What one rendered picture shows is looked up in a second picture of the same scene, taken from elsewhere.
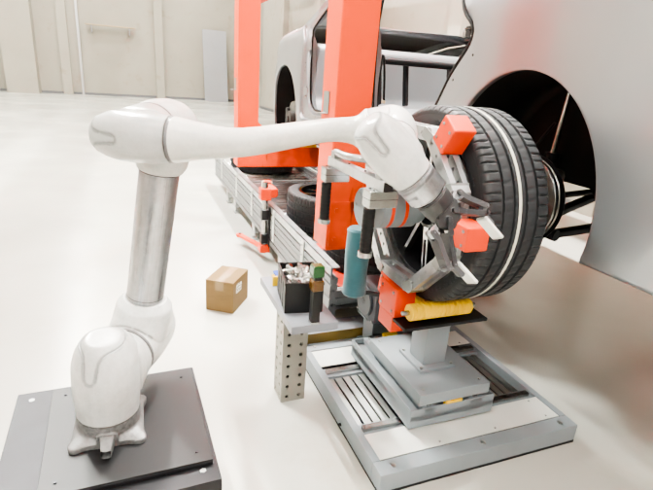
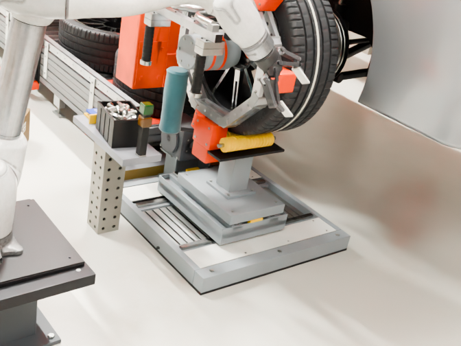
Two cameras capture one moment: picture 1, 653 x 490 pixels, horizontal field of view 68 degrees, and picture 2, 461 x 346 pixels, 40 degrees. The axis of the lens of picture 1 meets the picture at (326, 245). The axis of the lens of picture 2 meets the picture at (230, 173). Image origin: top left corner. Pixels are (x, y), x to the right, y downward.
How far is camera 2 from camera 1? 0.85 m
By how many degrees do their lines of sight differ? 19
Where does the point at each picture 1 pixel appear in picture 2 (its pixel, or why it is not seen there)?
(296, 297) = (123, 132)
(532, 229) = (326, 75)
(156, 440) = (32, 251)
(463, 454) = (265, 260)
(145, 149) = (50, 9)
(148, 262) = (16, 101)
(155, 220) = (27, 63)
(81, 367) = not seen: outside the picture
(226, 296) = not seen: hidden behind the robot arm
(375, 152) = (230, 20)
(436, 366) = (241, 193)
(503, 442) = (295, 250)
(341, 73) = not seen: outside the picture
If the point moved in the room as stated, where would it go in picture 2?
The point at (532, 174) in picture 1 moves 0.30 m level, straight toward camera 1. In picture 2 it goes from (327, 30) to (327, 49)
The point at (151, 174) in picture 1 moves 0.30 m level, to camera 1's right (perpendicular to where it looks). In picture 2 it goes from (27, 23) to (134, 35)
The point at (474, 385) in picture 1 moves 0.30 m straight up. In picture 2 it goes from (273, 206) to (287, 143)
